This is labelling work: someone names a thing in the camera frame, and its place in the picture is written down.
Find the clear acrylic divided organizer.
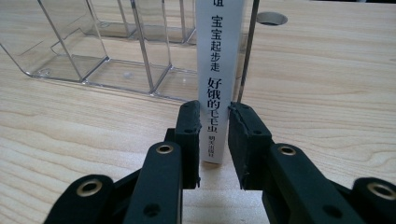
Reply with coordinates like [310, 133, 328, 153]
[0, 0, 262, 104]

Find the white picture book green leaf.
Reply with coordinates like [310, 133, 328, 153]
[194, 0, 246, 165]

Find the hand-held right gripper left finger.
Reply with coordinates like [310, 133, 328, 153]
[140, 100, 202, 191]

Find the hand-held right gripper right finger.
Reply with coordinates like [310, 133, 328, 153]
[227, 102, 325, 191]

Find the round table grommet hole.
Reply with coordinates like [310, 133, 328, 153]
[255, 11, 289, 27]

